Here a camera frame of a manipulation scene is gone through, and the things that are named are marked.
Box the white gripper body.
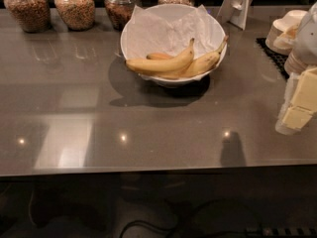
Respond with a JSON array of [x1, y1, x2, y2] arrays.
[[275, 72, 299, 135]]

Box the black rubber mat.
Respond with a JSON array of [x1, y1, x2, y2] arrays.
[[256, 38, 289, 80]]

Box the small back banana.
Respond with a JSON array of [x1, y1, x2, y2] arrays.
[[146, 53, 174, 60]]

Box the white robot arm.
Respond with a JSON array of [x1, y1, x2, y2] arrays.
[[275, 3, 317, 135]]

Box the black cable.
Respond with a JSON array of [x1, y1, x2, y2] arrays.
[[118, 198, 262, 238]]

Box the black power strip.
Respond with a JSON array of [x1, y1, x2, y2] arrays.
[[245, 227, 317, 238]]

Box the white paper liner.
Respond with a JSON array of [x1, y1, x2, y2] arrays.
[[121, 4, 225, 59]]

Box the white card stand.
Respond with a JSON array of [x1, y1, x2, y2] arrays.
[[216, 0, 253, 30]]

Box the yellow banana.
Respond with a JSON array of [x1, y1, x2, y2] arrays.
[[125, 39, 194, 73], [158, 36, 228, 79]]

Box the far paper bowl stack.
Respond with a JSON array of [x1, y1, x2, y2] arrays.
[[265, 10, 307, 56]]

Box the white bowl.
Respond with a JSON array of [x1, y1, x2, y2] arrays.
[[119, 3, 228, 87]]

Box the near paper bowl stack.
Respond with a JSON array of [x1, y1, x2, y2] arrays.
[[284, 51, 307, 74]]

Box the leftmost glass cereal jar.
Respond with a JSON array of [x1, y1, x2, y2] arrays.
[[4, 0, 51, 33]]

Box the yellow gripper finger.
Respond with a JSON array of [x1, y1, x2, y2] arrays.
[[282, 106, 312, 130], [291, 66, 317, 113]]

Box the paper bowl stack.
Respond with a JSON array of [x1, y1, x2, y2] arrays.
[[265, 10, 307, 56], [284, 51, 307, 74]]

